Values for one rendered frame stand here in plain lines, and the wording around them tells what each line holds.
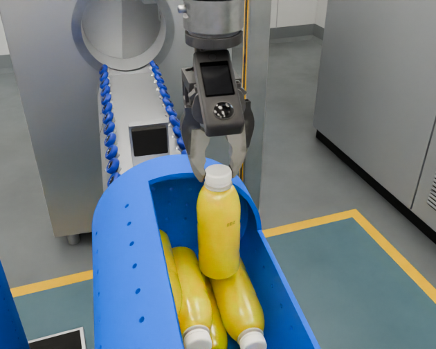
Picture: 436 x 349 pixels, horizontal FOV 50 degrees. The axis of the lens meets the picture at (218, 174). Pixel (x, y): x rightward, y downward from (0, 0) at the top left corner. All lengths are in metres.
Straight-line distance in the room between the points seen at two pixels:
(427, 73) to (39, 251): 2.10
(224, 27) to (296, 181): 2.44
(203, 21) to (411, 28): 2.04
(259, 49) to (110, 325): 0.94
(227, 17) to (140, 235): 0.29
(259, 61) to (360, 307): 1.29
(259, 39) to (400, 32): 1.38
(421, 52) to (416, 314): 1.21
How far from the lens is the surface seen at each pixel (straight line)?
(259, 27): 1.33
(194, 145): 0.64
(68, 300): 2.29
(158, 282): 0.55
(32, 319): 2.26
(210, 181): 0.66
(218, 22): 0.57
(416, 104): 2.55
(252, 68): 1.36
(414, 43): 2.53
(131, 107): 1.69
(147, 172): 0.73
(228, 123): 0.54
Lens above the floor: 1.62
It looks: 33 degrees down
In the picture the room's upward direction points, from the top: straight up
